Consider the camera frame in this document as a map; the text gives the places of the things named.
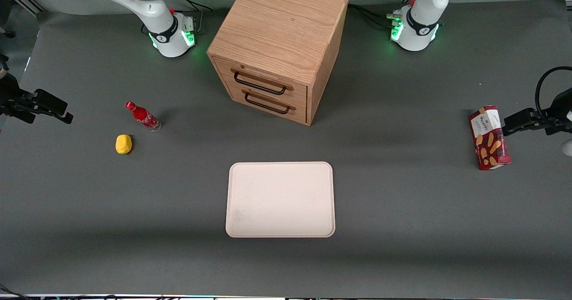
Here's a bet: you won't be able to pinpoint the red shortbread cookie box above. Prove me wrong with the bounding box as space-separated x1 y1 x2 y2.
468 106 512 171

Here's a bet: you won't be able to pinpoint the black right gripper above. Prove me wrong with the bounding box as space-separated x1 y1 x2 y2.
0 76 74 124

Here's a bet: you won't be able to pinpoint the wooden drawer front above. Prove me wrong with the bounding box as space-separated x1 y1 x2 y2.
222 79 308 126
211 55 309 109

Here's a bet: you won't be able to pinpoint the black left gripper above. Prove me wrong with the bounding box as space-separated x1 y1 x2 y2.
503 90 572 137

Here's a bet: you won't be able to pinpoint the beige plastic tray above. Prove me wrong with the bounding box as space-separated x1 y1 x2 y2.
225 161 336 238

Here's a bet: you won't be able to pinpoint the wooden drawer cabinet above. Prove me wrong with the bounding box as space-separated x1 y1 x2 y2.
206 0 349 126

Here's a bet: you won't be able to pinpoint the black cable at table edge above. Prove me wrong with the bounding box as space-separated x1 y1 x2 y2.
0 284 33 300

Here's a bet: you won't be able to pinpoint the dark grey table mat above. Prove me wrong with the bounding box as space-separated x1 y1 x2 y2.
0 0 572 299

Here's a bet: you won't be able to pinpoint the black left gripper cable loop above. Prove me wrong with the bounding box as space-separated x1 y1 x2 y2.
535 67 572 123

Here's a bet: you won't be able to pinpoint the red coke bottle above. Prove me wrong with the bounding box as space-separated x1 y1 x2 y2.
125 101 162 132

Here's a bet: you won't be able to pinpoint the black metal drawer handle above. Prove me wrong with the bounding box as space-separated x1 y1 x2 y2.
242 90 296 114
231 68 294 96

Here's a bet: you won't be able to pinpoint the black left arm base cables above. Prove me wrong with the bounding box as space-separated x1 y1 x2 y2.
348 0 419 29

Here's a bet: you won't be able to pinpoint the person in dark clothes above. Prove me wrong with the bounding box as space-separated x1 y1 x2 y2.
0 0 16 39

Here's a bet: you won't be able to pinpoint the yellow lemon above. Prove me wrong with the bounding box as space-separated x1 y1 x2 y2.
115 134 133 155

